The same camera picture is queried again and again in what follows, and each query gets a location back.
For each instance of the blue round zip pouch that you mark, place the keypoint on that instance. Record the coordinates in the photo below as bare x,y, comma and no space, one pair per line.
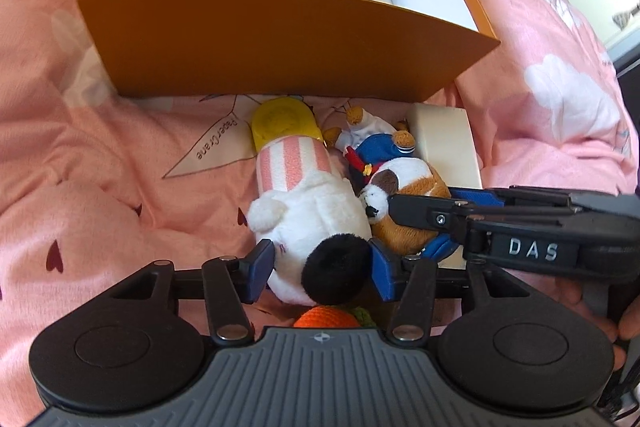
440,247

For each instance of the small sailor duck plush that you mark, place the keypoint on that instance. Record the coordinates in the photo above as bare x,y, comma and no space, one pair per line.
372,127

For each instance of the pink printed duvet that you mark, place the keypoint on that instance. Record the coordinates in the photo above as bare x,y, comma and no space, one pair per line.
100,182

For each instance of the orange cardboard box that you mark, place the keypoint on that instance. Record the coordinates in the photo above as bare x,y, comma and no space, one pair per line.
250,47

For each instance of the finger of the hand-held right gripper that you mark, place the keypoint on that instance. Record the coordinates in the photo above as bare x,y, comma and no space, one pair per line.
475,197
425,212

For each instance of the orange crochet ball green leaf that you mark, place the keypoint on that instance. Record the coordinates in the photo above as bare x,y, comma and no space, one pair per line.
325,317

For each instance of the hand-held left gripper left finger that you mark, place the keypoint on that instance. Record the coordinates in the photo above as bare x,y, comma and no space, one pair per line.
260,269

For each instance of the brown and white dog plush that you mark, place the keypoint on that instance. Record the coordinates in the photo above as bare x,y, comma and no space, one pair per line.
415,177

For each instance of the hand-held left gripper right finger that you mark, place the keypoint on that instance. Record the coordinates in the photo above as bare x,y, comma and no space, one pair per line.
382,272

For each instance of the person's right hand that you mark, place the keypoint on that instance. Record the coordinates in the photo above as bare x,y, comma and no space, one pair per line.
570,294

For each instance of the white plush dog black ear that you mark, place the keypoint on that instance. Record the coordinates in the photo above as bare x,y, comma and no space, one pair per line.
310,212

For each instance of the white rectangular box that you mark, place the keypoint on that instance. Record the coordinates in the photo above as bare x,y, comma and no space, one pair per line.
445,132

